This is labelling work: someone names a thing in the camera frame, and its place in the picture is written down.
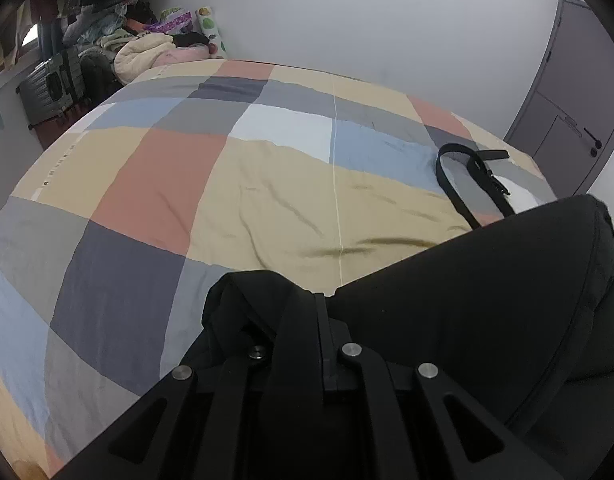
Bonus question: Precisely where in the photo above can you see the black cloth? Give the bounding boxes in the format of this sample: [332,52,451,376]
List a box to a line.
[172,31,210,50]

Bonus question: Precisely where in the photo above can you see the checkered pastel duvet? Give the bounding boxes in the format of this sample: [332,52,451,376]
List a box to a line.
[0,57,558,478]

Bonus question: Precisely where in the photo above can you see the black puffer jacket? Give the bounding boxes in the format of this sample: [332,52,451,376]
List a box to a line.
[159,194,614,480]

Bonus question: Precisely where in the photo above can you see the grey suitcase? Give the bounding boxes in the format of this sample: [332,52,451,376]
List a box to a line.
[16,50,85,131]

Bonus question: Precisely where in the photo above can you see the black belt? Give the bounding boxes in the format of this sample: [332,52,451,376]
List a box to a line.
[436,143,516,231]

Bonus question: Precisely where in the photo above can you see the cream fleece garment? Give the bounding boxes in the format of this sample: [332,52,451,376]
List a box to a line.
[113,34,178,86]

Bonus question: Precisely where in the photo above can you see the grey door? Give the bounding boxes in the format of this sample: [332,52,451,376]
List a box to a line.
[503,0,614,196]

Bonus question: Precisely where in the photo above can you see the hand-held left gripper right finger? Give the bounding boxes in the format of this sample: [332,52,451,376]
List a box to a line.
[314,292,568,480]

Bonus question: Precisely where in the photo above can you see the white dotted pillow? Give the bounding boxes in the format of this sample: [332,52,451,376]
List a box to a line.
[194,6,230,58]

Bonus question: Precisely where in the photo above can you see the purple patterned cloth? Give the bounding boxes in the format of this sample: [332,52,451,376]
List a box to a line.
[147,12,195,36]

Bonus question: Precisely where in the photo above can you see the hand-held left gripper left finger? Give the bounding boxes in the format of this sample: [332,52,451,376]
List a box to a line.
[52,345,272,480]

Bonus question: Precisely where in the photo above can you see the black bag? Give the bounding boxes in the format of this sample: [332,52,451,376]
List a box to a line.
[79,52,122,103]

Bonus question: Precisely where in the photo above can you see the pile of mixed clothes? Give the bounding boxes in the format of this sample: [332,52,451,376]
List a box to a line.
[62,2,158,56]

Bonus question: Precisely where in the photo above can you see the pink pillow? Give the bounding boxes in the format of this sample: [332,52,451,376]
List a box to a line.
[157,45,220,65]

